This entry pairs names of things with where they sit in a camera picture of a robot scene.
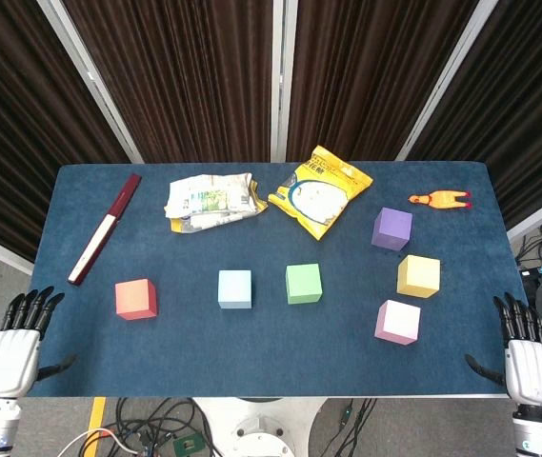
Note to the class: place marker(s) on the light blue cube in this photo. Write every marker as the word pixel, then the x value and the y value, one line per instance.
pixel 234 288

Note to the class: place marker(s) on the blue table cloth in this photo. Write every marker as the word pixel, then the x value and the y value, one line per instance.
pixel 270 352

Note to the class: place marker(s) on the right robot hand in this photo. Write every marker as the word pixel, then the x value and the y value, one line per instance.
pixel 532 371

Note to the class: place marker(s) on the yellow-edged crumpled clear bag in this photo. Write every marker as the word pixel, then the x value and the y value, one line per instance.
pixel 213 221

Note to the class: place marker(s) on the maroon and white long box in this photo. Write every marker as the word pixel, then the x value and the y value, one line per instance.
pixel 104 231

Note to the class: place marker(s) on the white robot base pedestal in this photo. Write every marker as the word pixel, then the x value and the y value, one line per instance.
pixel 256 428

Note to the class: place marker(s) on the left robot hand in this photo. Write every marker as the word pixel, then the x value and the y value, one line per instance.
pixel 8 362

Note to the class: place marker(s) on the green cube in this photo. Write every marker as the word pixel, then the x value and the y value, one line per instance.
pixel 303 283

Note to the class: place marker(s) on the purple cube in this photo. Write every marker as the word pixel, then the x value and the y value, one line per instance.
pixel 392 228

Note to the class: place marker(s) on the orange rubber chicken toy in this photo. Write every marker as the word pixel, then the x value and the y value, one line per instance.
pixel 439 200

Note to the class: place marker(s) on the yellow floor tape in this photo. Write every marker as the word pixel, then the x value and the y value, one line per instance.
pixel 95 423

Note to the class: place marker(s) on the yellow cube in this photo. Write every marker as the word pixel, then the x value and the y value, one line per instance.
pixel 418 276

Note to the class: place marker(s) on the white green-print snack bag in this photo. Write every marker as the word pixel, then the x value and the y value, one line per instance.
pixel 208 195

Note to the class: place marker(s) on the green circuit board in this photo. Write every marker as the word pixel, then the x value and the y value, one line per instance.
pixel 187 444

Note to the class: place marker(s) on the pink cube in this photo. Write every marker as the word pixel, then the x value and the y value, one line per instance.
pixel 396 323

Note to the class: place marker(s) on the dark brown curtain partition panel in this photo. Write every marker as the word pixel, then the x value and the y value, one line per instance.
pixel 513 95
pixel 13 119
pixel 370 71
pixel 180 71

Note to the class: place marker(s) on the yellow snack bag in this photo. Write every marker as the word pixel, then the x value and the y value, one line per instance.
pixel 315 195

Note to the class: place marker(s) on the red cube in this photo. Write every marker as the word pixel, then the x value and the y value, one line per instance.
pixel 133 301

